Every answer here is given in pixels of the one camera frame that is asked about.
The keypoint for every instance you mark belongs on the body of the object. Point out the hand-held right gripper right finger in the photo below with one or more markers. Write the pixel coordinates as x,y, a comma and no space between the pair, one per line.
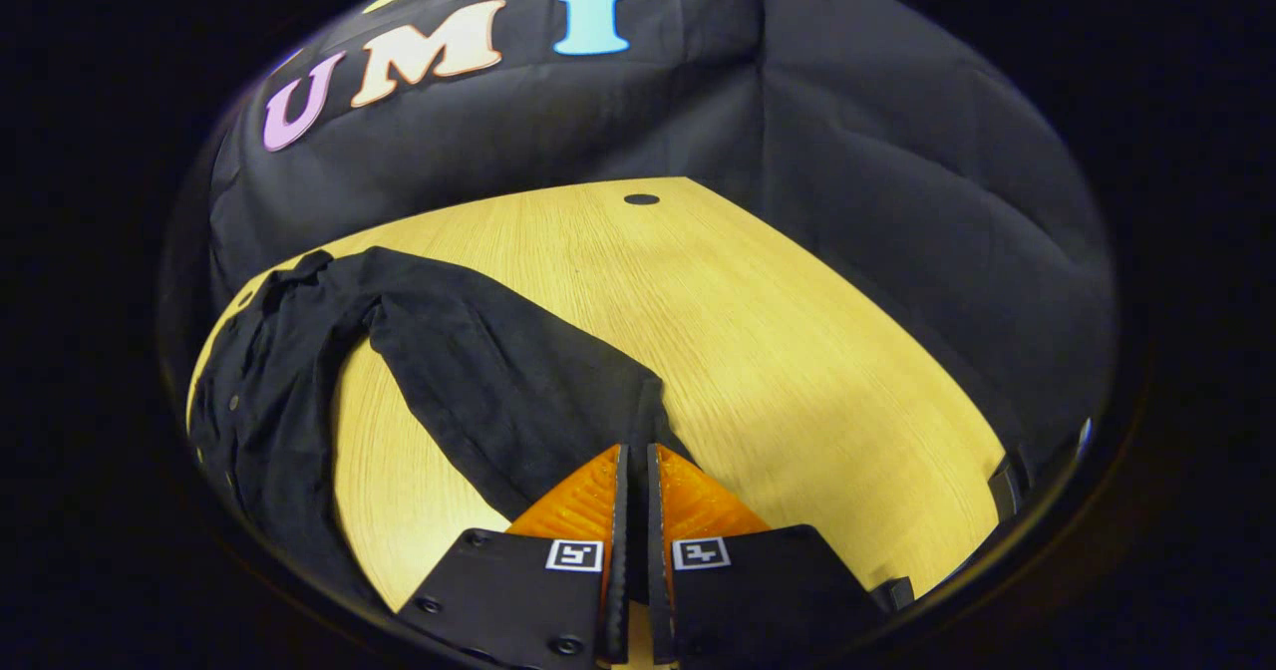
657,550

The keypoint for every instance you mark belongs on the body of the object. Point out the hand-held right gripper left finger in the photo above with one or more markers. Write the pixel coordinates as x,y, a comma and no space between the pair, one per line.
619,550

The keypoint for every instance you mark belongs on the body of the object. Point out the black backdrop cloth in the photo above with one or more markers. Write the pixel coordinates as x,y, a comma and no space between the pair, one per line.
897,201

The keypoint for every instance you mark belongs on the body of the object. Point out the black shirt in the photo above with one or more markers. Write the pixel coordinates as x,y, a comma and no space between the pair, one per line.
498,381

